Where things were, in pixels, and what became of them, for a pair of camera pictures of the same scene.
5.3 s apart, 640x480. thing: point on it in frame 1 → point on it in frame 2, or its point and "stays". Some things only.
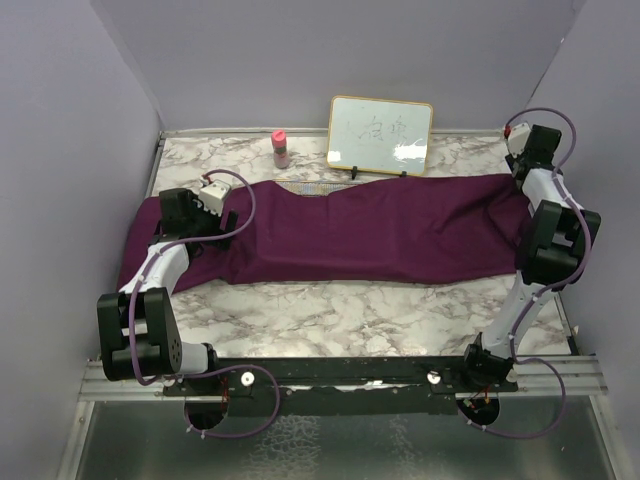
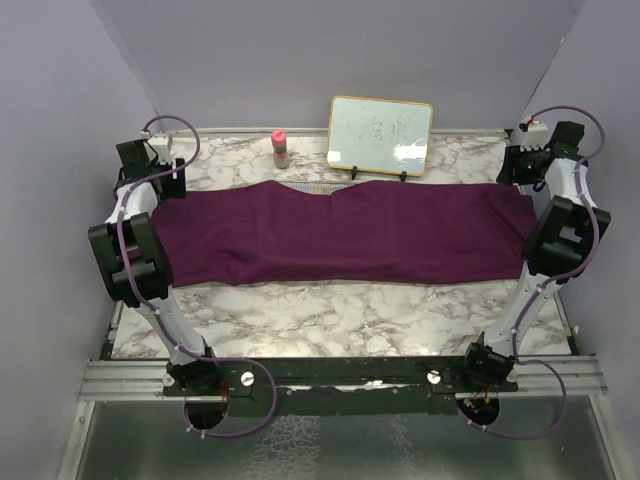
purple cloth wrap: x=428 y=229 stays
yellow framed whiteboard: x=379 y=135 stays
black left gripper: x=195 y=201 → x=174 y=187
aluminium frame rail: x=536 y=376 stays
